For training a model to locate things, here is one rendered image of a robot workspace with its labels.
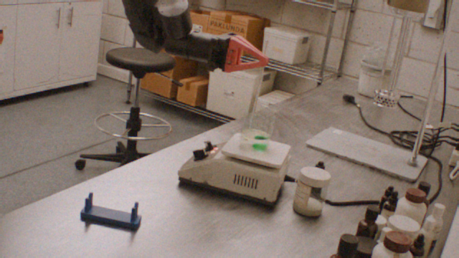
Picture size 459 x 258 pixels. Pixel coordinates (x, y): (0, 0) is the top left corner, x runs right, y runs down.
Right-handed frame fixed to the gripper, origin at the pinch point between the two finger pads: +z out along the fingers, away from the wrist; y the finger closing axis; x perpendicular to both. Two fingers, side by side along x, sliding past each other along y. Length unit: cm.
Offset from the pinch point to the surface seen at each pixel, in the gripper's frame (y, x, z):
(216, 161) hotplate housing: -6.4, 19.6, -3.8
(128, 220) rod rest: -27.3, 25.0, -10.3
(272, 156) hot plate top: -2.0, 17.3, 5.5
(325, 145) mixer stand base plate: 35.6, 25.2, 10.7
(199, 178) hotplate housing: -6.7, 24.0, -6.8
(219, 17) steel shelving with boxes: 223, 26, -95
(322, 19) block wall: 255, 17, -35
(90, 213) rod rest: -29.6, 25.0, -16.5
